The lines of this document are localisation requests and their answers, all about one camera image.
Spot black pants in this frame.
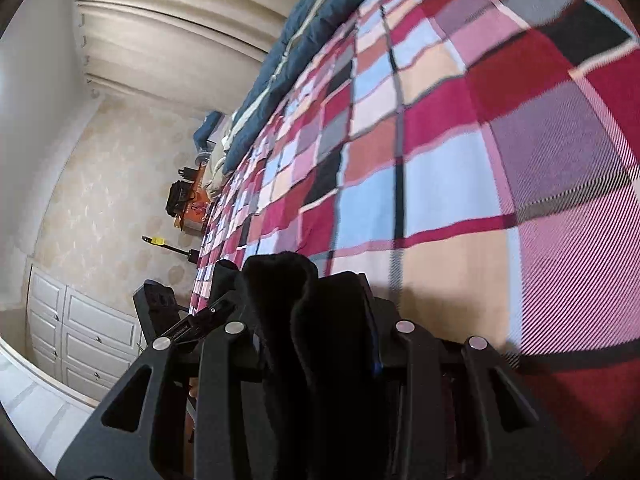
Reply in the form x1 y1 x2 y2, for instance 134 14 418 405
211 251 461 480

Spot black and yellow tool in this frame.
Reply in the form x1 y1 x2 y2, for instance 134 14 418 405
141 235 200 264

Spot dark blue quilt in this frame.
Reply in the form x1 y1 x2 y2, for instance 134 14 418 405
207 0 364 176

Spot beige curtain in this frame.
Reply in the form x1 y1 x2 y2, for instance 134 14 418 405
75 0 298 113

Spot plaid bed blanket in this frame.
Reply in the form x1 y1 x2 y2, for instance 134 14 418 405
190 0 639 469

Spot white drawer cabinet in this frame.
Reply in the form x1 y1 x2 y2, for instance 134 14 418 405
26 266 145 401

